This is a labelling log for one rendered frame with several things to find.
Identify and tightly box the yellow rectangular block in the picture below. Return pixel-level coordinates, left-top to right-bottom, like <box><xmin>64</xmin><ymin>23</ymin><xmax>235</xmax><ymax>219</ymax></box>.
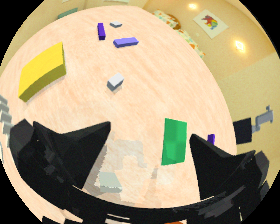
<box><xmin>18</xmin><ymin>41</ymin><xmax>67</xmax><ymax>103</ymax></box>

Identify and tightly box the green rectangular block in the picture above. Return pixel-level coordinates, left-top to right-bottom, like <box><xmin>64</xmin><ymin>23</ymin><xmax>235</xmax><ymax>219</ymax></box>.
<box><xmin>161</xmin><ymin>117</ymin><xmax>188</xmax><ymax>165</ymax></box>

